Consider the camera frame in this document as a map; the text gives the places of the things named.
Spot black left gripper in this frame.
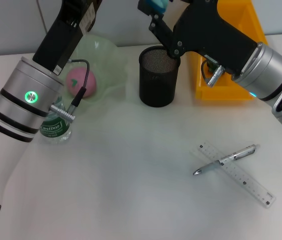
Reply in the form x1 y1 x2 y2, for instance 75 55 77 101
32 0 102 76

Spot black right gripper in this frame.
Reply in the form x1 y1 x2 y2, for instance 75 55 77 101
137 0 258 76

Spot blue child scissors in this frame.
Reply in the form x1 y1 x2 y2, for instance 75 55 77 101
150 0 169 14

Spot pink peach toy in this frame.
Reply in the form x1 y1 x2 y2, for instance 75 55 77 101
65 67 98 99

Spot clear water bottle green label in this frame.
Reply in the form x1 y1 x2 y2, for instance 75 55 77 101
39 94 72 145

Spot silver ballpoint pen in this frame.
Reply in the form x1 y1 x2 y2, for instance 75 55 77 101
192 143 262 177

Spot clear plastic ruler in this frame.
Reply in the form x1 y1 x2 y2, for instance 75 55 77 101
197 141 277 209

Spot green glass fruit bowl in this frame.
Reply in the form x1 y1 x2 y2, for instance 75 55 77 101
60 33 130 111

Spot black mesh pen holder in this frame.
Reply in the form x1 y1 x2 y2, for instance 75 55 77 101
138 45 182 109

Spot yellow plastic bin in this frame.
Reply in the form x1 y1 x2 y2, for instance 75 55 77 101
188 0 269 102

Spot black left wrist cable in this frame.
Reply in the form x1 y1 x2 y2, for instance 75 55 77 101
49 59 91 123

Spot grey right wrist cable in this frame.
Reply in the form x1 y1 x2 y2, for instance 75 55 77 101
200 58 226 88

